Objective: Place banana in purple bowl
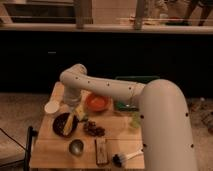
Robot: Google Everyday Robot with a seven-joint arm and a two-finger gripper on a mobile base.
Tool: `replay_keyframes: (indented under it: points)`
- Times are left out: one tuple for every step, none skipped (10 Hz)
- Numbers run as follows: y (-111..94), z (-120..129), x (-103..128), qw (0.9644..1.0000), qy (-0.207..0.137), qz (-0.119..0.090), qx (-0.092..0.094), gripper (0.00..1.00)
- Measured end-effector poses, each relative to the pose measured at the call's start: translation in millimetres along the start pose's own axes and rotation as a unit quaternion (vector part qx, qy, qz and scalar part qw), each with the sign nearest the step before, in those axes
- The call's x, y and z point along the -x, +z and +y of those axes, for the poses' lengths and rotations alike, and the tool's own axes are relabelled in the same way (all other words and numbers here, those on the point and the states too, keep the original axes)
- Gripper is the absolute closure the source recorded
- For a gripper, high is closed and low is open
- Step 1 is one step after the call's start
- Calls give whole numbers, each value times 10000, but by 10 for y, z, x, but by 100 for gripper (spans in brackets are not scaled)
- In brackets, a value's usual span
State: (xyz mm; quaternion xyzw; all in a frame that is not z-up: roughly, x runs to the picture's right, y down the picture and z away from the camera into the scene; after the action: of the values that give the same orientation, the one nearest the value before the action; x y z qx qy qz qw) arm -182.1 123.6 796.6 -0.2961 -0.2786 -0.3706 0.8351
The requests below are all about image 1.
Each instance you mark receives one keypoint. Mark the translucent grey gripper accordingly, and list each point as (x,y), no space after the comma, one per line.
(71,96)

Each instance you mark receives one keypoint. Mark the yellow banana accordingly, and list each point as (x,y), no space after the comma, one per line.
(68,125)

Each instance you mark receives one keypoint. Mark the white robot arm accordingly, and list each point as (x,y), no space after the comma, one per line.
(167,140)

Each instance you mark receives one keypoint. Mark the orange bowl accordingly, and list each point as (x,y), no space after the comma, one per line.
(97,103)

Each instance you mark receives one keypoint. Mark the small metal bowl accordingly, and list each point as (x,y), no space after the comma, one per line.
(76,147)

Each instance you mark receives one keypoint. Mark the small white cup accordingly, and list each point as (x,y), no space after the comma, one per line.
(51,107)

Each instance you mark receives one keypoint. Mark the dark brown grape bunch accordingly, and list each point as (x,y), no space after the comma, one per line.
(92,129)

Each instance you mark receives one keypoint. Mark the light wooden cutting board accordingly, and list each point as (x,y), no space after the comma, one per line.
(51,150)

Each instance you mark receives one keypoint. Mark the black metal stand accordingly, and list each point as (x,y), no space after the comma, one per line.
(31,133)

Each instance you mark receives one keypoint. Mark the brown rectangular block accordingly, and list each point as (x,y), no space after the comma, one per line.
(101,152)

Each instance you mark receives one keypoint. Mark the green plate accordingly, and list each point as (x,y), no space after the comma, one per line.
(120,106)

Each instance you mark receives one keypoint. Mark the light green cup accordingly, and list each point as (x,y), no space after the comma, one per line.
(135,120)

